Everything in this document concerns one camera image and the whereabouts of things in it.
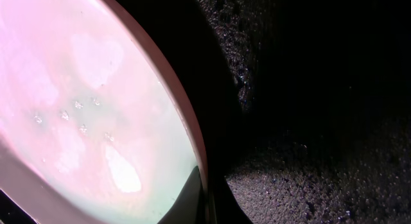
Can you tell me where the white pink plate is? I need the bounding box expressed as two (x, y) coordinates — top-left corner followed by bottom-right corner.
(1, 0), (211, 224)

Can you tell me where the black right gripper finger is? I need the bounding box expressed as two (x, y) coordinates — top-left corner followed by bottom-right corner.
(158, 166), (206, 224)

